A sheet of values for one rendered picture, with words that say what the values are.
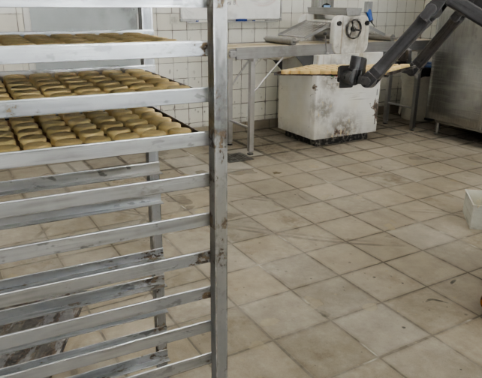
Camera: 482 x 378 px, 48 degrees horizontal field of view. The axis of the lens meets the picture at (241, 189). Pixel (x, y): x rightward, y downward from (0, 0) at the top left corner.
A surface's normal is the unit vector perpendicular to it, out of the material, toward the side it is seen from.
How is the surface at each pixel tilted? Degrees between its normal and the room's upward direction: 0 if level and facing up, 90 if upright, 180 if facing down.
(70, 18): 90
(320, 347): 0
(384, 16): 90
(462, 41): 90
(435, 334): 0
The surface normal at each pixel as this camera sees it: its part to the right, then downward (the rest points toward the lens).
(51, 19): 0.51, 0.29
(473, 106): -0.87, 0.18
